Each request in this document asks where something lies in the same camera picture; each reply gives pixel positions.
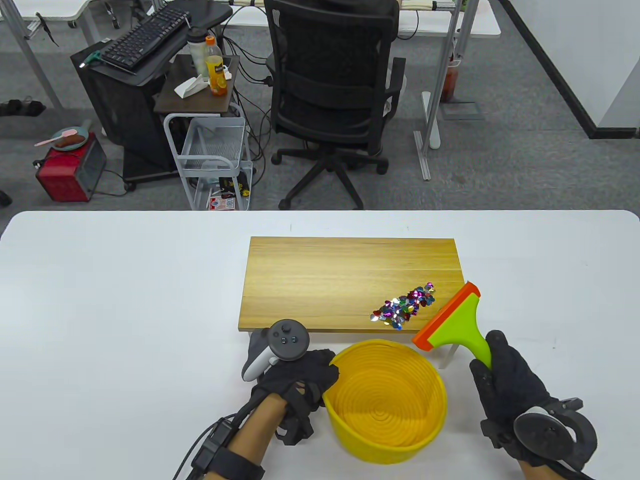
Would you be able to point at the brown side table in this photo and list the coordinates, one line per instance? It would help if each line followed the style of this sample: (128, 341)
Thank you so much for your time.
(200, 102)

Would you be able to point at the black shoe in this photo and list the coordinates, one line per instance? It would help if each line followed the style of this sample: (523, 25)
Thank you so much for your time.
(10, 107)
(32, 107)

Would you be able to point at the person's left forearm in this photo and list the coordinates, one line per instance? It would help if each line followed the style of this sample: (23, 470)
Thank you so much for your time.
(255, 425)

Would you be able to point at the grey hand controller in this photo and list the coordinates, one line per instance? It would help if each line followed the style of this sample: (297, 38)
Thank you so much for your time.
(545, 435)
(287, 340)

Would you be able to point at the black computer cabinet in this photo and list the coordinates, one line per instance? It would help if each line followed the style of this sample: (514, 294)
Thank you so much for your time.
(120, 110)

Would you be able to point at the person's right forearm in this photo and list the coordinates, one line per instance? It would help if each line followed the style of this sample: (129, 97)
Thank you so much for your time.
(537, 472)

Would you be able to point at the pink spatula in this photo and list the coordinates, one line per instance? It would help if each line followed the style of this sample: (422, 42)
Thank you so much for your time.
(50, 140)

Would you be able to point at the white desk with metal legs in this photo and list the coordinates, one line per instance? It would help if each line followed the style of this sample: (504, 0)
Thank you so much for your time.
(480, 27)

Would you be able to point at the green orange scraper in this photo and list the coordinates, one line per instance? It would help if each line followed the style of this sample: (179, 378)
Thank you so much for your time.
(460, 325)

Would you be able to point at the white crumpled tissue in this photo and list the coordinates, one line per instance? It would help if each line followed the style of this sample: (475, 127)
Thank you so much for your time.
(187, 89)

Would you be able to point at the person's left hand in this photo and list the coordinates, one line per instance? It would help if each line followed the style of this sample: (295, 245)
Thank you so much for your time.
(300, 372)

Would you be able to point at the white desk with grey legs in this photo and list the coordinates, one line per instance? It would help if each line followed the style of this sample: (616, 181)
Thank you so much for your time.
(45, 7)

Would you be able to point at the teal plate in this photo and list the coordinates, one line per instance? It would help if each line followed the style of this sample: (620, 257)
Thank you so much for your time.
(82, 133)

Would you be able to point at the black yellow packet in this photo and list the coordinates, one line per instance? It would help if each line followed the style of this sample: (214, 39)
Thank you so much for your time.
(240, 187)

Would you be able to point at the red card box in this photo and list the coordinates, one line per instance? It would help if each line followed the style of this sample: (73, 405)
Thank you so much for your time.
(221, 203)

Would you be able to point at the black keyboard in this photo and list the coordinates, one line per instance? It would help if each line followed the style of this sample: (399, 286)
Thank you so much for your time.
(145, 37)

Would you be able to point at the wooden tabletop organizer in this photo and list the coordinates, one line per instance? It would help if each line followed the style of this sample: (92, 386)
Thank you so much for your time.
(300, 280)

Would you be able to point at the white mesh rolling cart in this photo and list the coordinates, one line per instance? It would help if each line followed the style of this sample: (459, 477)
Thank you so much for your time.
(212, 145)

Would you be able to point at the black mesh office chair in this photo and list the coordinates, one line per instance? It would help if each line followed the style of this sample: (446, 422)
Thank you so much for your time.
(330, 65)

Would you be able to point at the person's right hand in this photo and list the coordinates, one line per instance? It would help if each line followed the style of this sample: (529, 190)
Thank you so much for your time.
(505, 390)

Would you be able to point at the brown food piece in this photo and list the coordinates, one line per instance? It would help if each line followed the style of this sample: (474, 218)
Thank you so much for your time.
(70, 141)

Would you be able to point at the yellow fabric basket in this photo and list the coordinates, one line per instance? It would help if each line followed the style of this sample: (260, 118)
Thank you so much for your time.
(385, 415)

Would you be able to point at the red toaster oven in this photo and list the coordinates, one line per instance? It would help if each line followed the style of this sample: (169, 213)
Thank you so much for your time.
(60, 175)

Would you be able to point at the orange juice bottle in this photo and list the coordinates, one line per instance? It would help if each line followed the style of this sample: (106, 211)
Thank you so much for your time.
(216, 75)

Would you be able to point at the clear bottle with dark cap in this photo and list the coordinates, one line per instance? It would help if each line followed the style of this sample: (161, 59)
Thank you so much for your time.
(196, 55)

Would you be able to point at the red bottle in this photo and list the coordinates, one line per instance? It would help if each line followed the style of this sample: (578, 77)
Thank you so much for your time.
(450, 85)

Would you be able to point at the pile of colourful sequins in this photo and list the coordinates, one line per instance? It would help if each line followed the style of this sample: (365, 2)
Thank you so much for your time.
(405, 307)

